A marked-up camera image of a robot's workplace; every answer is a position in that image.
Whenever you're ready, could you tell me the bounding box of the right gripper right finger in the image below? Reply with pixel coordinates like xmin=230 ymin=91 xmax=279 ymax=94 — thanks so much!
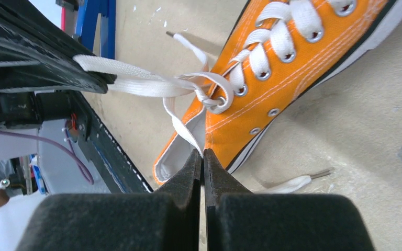
xmin=203 ymin=149 xmax=374 ymax=250

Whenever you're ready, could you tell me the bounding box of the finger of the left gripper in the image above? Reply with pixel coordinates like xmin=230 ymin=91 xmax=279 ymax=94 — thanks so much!
xmin=0 ymin=1 xmax=117 ymax=94

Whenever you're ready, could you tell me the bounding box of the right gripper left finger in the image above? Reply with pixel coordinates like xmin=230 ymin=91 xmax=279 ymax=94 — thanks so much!
xmin=17 ymin=150 xmax=202 ymax=250

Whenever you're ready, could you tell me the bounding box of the white shoelace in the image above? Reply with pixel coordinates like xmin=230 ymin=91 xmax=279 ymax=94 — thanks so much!
xmin=73 ymin=0 xmax=358 ymax=195

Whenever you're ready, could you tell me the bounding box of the orange canvas sneaker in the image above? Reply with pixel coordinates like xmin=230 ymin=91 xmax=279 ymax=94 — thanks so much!
xmin=153 ymin=1 xmax=402 ymax=185

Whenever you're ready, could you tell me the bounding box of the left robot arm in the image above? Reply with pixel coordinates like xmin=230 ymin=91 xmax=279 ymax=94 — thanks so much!
xmin=0 ymin=1 xmax=116 ymax=129

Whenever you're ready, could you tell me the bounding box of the blue black stapler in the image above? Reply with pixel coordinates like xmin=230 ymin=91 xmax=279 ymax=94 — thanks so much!
xmin=75 ymin=0 xmax=117 ymax=59

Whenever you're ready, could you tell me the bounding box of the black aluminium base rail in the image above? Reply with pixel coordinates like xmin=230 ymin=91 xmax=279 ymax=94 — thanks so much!
xmin=65 ymin=91 xmax=153 ymax=193

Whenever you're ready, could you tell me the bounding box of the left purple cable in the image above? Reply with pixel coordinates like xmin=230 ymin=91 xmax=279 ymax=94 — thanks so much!
xmin=0 ymin=129 xmax=95 ymax=186

